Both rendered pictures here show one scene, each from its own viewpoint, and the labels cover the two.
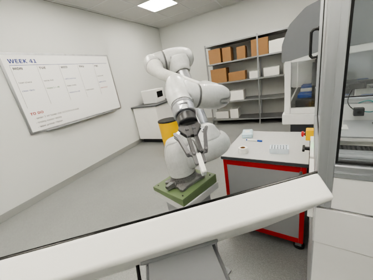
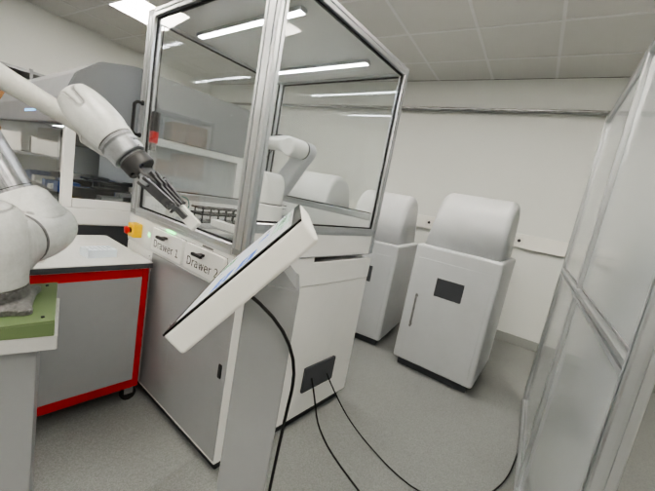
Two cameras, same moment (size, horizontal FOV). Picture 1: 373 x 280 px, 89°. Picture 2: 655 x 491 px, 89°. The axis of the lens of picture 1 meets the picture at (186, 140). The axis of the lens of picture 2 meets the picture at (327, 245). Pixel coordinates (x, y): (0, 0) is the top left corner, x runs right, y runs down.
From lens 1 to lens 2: 0.87 m
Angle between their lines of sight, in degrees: 85
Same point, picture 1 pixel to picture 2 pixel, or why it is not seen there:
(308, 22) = (103, 83)
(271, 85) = not seen: outside the picture
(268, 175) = (95, 291)
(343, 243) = not seen: hidden behind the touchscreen
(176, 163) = (13, 255)
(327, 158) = (252, 218)
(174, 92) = (113, 117)
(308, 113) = (99, 207)
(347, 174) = (261, 229)
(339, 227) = not seen: hidden behind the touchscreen
